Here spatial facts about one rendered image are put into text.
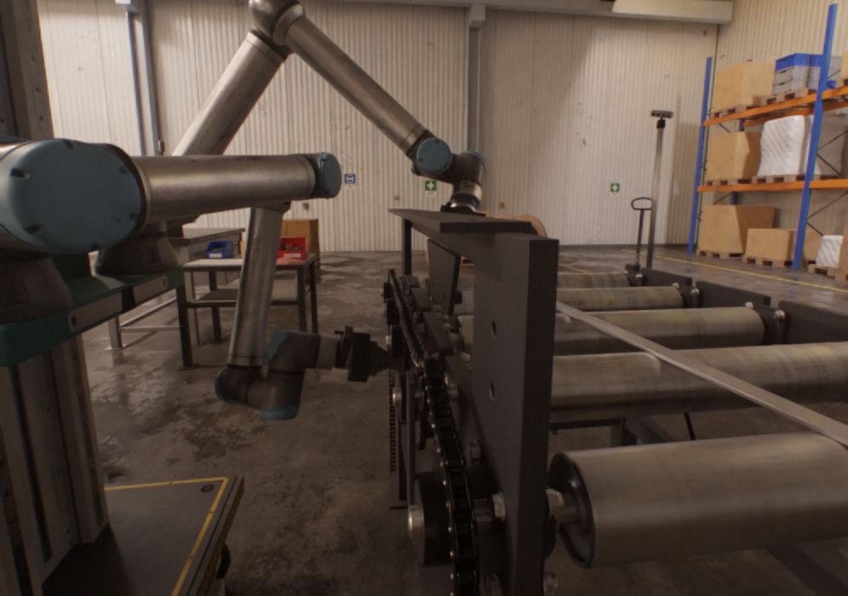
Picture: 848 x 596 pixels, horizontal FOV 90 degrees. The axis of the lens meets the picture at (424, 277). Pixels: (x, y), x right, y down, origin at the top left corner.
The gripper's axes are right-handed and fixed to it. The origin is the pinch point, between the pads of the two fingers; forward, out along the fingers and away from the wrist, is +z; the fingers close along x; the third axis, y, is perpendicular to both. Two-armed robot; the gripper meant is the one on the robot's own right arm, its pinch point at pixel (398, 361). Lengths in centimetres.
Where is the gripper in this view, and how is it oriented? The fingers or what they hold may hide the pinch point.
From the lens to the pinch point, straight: 120.1
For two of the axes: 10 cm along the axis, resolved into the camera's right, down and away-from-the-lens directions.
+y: -3.2, 7.3, 6.1
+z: 9.4, 1.7, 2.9
